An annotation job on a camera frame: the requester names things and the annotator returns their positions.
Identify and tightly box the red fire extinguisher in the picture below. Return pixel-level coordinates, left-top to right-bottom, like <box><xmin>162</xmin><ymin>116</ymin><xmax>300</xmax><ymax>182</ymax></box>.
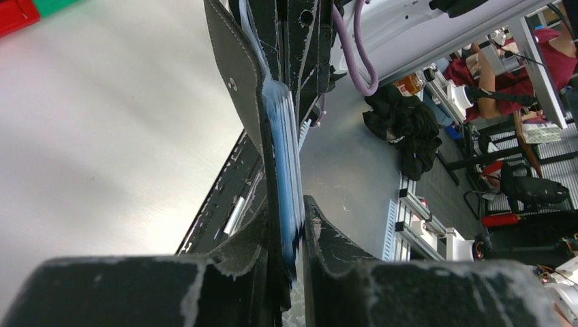
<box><xmin>481</xmin><ymin>213</ymin><xmax>522</xmax><ymax>228</ymax></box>

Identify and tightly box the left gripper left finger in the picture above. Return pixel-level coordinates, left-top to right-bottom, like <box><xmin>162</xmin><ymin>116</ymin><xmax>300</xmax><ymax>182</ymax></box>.
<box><xmin>1</xmin><ymin>215</ymin><xmax>271</xmax><ymax>326</ymax></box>

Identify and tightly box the black cloth pile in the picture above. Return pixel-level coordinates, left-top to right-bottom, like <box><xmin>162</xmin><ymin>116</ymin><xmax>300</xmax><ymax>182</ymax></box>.
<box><xmin>363</xmin><ymin>85</ymin><xmax>442</xmax><ymax>181</ymax></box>

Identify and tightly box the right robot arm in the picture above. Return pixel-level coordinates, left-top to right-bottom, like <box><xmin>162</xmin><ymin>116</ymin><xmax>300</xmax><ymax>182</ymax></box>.
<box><xmin>247</xmin><ymin>1</ymin><xmax>553</xmax><ymax>121</ymax></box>

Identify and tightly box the orange drink bottle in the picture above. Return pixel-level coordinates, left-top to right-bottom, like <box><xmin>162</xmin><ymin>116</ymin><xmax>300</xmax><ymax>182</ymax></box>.
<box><xmin>393</xmin><ymin>72</ymin><xmax>426</xmax><ymax>97</ymax></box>

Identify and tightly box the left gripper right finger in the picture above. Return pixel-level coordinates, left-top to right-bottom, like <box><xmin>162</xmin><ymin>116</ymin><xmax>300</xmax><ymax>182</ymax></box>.
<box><xmin>303</xmin><ymin>196</ymin><xmax>561</xmax><ymax>326</ymax></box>

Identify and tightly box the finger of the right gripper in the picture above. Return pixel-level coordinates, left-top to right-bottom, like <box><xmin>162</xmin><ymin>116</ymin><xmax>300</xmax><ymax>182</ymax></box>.
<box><xmin>276</xmin><ymin>0</ymin><xmax>335</xmax><ymax>123</ymax></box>
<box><xmin>228</xmin><ymin>0</ymin><xmax>281</xmax><ymax>81</ymax></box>

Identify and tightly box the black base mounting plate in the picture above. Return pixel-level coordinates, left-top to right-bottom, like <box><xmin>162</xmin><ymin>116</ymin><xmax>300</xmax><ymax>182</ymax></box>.
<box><xmin>176</xmin><ymin>132</ymin><xmax>262</xmax><ymax>255</ymax></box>

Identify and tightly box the black leather card holder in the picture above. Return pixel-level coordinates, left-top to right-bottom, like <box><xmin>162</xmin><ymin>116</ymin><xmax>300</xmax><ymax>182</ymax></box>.
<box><xmin>204</xmin><ymin>1</ymin><xmax>305</xmax><ymax>312</ymax></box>

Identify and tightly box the white cable tray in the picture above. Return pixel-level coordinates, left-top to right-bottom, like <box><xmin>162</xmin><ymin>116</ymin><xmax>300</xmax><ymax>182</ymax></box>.
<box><xmin>298</xmin><ymin>119</ymin><xmax>312</xmax><ymax>151</ymax></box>

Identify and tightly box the person in red shirt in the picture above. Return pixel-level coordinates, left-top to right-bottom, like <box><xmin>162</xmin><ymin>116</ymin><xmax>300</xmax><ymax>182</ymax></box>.
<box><xmin>442</xmin><ymin>23</ymin><xmax>577</xmax><ymax>121</ymax></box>

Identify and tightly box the green plastic bin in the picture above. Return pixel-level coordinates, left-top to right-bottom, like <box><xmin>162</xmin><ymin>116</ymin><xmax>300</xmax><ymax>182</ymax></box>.
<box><xmin>33</xmin><ymin>0</ymin><xmax>80</xmax><ymax>18</ymax></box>

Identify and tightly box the red plastic bin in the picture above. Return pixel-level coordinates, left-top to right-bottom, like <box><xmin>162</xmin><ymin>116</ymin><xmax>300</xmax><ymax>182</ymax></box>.
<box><xmin>1</xmin><ymin>0</ymin><xmax>40</xmax><ymax>37</ymax></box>

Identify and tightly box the black office chair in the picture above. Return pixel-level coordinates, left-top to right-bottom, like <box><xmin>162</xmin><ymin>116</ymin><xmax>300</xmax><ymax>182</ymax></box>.
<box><xmin>480</xmin><ymin>161</ymin><xmax>571</xmax><ymax>214</ymax></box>

